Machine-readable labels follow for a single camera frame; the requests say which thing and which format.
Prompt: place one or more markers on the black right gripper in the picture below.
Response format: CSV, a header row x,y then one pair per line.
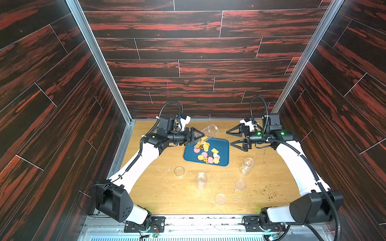
x,y
246,137

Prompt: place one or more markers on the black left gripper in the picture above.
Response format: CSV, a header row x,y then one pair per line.
x,y
185,140

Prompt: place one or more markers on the clear jar with yellow cookies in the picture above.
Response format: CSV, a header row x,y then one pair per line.
x,y
210,131

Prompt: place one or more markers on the clear jar with pink cookie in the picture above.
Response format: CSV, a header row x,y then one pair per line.
x,y
247,166

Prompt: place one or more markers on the clear jar with mixed cookies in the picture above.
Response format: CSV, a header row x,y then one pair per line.
x,y
201,181

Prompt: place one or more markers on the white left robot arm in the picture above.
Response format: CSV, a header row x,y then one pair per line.
x,y
112,196

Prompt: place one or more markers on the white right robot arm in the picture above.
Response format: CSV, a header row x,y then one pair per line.
x,y
318,203

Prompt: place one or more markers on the yellow block cookie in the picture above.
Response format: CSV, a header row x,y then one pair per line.
x,y
201,142

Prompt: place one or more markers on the tan speckled round cookie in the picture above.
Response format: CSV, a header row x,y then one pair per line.
x,y
206,147

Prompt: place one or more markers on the yellow square cracker cookie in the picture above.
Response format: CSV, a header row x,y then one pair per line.
x,y
214,150

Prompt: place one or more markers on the teal plastic tray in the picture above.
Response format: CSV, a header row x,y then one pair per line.
x,y
221,145

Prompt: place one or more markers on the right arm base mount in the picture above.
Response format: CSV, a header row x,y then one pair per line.
x,y
262,223

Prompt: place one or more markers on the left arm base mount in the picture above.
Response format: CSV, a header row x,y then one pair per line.
x,y
150,228

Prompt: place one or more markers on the aluminium frame post right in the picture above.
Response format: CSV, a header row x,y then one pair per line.
x,y
320,31

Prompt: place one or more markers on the aluminium frame post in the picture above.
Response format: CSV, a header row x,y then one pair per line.
x,y
320,31
85,29

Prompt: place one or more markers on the aluminium frame post left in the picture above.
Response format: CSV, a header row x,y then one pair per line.
x,y
85,29

